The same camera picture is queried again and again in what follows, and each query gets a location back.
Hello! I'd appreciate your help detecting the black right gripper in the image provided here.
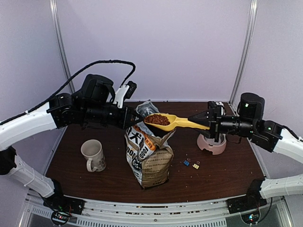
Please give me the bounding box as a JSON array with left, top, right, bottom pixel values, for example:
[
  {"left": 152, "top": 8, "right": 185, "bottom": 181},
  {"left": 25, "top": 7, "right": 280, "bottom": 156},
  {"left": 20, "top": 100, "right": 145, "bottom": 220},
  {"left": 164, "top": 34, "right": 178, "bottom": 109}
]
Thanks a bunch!
[{"left": 188, "top": 105, "right": 256, "bottom": 143}]

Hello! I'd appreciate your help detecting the yellow plastic scoop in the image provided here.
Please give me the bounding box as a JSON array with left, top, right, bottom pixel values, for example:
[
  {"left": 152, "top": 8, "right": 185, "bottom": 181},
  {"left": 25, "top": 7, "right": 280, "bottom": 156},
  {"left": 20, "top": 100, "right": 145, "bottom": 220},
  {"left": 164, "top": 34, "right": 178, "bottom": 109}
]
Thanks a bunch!
[{"left": 143, "top": 113, "right": 199, "bottom": 131}]

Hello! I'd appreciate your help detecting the dog food bag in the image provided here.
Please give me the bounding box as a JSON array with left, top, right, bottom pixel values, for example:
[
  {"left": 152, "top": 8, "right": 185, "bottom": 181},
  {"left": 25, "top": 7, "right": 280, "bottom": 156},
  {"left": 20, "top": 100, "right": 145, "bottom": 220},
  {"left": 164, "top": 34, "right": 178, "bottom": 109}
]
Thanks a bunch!
[{"left": 125, "top": 100, "right": 176, "bottom": 190}]

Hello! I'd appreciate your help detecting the blue binder clip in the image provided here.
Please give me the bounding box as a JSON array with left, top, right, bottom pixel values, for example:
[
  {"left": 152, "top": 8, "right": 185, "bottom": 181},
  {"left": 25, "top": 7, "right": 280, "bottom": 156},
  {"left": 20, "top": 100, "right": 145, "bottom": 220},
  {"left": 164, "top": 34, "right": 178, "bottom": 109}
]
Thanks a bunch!
[{"left": 183, "top": 158, "right": 191, "bottom": 166}]

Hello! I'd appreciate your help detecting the yellow binder clip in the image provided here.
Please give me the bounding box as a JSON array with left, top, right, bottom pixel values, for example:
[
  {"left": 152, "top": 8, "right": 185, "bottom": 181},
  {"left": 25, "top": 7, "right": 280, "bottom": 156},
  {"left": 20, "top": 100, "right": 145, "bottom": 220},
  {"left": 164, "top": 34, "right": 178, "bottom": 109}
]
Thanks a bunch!
[{"left": 192, "top": 161, "right": 200, "bottom": 169}]

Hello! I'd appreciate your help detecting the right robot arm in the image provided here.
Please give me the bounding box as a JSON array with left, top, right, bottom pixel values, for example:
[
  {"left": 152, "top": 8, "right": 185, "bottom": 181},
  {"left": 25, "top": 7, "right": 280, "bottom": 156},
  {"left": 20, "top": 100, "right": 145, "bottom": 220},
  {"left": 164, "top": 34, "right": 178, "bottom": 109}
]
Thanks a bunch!
[{"left": 188, "top": 92, "right": 303, "bottom": 209}]

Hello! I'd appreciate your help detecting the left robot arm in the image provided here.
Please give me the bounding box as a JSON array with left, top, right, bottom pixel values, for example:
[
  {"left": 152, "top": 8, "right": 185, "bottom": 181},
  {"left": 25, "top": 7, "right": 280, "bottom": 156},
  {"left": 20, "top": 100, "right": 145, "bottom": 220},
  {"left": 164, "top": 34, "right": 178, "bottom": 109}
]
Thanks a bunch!
[{"left": 0, "top": 74, "right": 143, "bottom": 210}]

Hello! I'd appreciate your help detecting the pink double pet bowl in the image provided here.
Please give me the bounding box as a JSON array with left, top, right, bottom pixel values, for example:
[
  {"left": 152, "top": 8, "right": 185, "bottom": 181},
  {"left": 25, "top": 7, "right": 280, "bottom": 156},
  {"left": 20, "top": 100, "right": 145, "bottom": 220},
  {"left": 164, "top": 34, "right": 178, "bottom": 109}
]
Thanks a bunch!
[{"left": 196, "top": 134, "right": 227, "bottom": 155}]

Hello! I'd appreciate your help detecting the brown kibble in scoop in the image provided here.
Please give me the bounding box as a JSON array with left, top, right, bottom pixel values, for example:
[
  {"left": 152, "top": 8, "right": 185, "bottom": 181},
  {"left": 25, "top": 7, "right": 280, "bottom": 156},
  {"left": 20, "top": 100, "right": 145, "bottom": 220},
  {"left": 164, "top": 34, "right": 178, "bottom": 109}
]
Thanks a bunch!
[{"left": 144, "top": 114, "right": 170, "bottom": 126}]

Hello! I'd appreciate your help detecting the cream ceramic mug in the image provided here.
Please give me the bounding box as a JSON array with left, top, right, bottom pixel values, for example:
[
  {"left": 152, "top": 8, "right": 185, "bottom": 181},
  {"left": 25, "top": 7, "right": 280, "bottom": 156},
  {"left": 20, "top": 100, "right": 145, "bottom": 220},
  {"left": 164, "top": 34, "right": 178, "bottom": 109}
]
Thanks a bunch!
[{"left": 80, "top": 140, "right": 107, "bottom": 173}]

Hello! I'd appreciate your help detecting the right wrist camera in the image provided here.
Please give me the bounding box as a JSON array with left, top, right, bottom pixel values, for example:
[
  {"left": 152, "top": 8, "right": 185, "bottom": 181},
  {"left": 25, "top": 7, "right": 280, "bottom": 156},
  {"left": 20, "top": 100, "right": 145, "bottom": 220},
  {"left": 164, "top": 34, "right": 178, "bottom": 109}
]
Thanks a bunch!
[{"left": 207, "top": 101, "right": 226, "bottom": 116}]

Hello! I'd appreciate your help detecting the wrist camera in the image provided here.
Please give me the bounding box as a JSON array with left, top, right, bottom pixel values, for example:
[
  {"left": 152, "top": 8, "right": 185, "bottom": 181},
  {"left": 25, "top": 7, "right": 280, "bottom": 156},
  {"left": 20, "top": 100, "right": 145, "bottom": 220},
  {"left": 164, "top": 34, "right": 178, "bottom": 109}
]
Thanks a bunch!
[
  {"left": 113, "top": 81, "right": 137, "bottom": 109},
  {"left": 207, "top": 101, "right": 226, "bottom": 116}
]

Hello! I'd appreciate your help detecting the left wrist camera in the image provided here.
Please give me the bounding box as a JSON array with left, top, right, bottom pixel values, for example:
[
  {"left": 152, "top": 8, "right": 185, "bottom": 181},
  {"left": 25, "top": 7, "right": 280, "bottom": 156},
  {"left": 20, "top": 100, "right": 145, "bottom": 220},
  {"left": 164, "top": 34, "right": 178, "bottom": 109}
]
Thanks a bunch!
[{"left": 113, "top": 81, "right": 137, "bottom": 109}]

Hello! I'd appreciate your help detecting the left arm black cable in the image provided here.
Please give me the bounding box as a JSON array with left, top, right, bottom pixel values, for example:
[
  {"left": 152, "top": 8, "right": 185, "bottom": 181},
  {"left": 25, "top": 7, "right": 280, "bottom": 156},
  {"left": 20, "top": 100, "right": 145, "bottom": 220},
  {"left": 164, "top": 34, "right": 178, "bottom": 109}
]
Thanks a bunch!
[{"left": 0, "top": 60, "right": 137, "bottom": 126}]

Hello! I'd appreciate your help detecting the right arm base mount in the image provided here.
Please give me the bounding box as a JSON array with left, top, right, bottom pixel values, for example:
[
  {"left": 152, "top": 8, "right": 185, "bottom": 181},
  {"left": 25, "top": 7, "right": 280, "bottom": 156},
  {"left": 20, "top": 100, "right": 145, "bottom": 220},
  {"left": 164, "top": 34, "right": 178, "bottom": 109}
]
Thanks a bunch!
[{"left": 226, "top": 195, "right": 267, "bottom": 226}]

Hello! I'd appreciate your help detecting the aluminium front rail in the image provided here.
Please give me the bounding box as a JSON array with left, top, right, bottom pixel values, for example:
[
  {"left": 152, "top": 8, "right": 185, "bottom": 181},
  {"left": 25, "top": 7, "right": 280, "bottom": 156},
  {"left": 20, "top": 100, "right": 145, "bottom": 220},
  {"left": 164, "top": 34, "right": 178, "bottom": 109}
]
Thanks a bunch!
[{"left": 23, "top": 184, "right": 288, "bottom": 227}]

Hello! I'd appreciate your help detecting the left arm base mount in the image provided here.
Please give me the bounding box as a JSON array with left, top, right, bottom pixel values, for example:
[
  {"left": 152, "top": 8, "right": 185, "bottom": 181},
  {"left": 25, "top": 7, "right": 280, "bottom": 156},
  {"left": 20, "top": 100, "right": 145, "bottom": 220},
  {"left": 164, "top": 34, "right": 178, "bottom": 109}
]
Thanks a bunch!
[{"left": 41, "top": 196, "right": 85, "bottom": 227}]

